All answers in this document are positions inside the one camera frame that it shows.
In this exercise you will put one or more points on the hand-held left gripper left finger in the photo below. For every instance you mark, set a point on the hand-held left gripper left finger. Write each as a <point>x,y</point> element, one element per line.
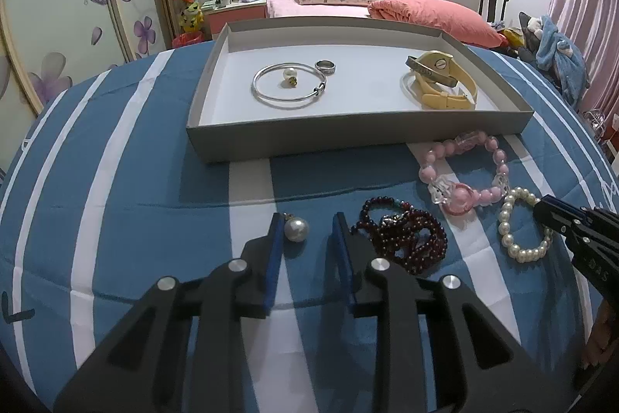
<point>273,258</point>

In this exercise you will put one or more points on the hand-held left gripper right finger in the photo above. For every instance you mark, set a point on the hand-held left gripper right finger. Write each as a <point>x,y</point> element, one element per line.
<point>344,258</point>

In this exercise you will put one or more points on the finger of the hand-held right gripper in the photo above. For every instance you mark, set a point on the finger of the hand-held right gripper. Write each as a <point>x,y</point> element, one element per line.
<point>602,219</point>
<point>553,214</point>

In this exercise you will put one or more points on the pearl earring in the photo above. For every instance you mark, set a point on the pearl earring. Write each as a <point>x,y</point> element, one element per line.
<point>296,230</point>
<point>289,73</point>

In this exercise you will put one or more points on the grey cardboard tray box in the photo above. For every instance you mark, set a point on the grey cardboard tray box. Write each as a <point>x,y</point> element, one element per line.
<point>348,103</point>

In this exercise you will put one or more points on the yellow wrist watch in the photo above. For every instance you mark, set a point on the yellow wrist watch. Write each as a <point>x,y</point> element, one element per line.
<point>445,101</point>

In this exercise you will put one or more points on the thin silver bangle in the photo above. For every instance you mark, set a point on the thin silver bangle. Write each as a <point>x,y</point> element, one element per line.
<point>317,91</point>

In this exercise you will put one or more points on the wide silver cuff bangle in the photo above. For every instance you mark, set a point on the wide silver cuff bangle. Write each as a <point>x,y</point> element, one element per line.
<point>430,72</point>

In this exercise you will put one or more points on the person's right hand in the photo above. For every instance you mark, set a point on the person's right hand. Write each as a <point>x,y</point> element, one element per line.
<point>597,330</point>

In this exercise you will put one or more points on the red and white box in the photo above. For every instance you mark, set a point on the red and white box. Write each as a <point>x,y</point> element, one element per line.
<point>611,135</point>

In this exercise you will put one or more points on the blue fleece garment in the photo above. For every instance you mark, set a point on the blue fleece garment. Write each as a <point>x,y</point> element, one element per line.
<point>561,55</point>

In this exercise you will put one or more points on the grey chair with plush toy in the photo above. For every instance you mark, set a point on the grey chair with plush toy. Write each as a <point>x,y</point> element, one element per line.
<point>529,33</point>

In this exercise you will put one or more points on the colourful toys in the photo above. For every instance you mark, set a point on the colourful toys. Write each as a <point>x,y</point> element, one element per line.
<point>508,36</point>

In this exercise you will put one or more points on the pink curtain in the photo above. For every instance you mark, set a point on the pink curtain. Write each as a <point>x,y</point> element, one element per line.
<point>587,6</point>

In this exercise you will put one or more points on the dark wooden chair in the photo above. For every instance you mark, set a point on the dark wooden chair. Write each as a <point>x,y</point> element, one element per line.
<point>493,1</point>

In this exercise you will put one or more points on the pink duvet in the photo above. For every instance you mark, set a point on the pink duvet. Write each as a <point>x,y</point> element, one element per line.
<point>435,18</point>

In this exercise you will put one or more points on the red basket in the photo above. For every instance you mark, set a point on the red basket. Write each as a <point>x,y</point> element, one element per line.
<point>188,39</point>

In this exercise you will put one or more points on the pink nightstand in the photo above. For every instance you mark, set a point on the pink nightstand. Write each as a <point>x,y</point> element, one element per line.
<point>232,18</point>

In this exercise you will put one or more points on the bed with pink sheet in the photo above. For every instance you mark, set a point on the bed with pink sheet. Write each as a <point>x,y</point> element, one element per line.
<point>309,9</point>

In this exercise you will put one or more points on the yellow plush toy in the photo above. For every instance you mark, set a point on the yellow plush toy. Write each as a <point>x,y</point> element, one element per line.
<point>191,17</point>

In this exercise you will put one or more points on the flower printed sliding wardrobe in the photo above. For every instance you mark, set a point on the flower printed sliding wardrobe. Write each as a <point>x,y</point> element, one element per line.
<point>63,6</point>

